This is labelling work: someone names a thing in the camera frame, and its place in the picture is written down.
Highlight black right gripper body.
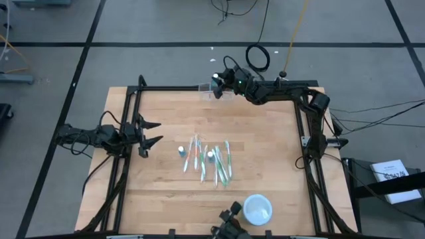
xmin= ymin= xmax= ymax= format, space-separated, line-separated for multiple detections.
xmin=228 ymin=68 xmax=259 ymax=100

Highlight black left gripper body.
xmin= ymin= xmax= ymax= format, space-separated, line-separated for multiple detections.
xmin=123 ymin=123 xmax=146 ymax=152

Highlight green toothbrush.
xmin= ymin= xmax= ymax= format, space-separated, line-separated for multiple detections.
xmin=224 ymin=139 xmax=233 ymax=179
xmin=198 ymin=139 xmax=207 ymax=184
xmin=214 ymin=145 xmax=229 ymax=187

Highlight clear acrylic organizer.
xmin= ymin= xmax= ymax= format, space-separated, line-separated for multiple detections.
xmin=198 ymin=82 xmax=235 ymax=102

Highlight green label wipes canister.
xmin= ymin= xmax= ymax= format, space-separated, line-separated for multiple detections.
xmin=243 ymin=194 xmax=274 ymax=227

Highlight white booklet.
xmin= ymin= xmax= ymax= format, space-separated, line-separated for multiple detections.
xmin=369 ymin=159 xmax=422 ymax=205

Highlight black side cart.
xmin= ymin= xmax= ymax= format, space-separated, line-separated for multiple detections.
xmin=341 ymin=157 xmax=425 ymax=239

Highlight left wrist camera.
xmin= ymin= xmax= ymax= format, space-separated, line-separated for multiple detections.
xmin=122 ymin=121 xmax=138 ymax=135

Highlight black coiled cable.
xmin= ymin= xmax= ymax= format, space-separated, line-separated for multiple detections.
xmin=244 ymin=0 xmax=271 ymax=73

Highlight black aluminium table frame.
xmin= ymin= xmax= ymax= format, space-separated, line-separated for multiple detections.
xmin=75 ymin=74 xmax=359 ymax=239

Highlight black floor cable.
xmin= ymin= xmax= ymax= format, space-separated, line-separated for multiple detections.
xmin=329 ymin=98 xmax=425 ymax=113
xmin=211 ymin=0 xmax=260 ymax=26
xmin=341 ymin=101 xmax=425 ymax=135

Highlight yellow hanging cable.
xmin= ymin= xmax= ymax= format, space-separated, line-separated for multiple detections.
xmin=283 ymin=0 xmax=310 ymax=73

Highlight grey metal base plate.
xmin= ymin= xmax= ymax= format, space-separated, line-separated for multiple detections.
xmin=0 ymin=72 xmax=35 ymax=85

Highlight yellow floor cable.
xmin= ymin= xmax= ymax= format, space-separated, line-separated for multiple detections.
xmin=0 ymin=34 xmax=30 ymax=74

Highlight white floor cable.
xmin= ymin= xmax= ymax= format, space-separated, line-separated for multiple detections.
xmin=0 ymin=0 xmax=11 ymax=63

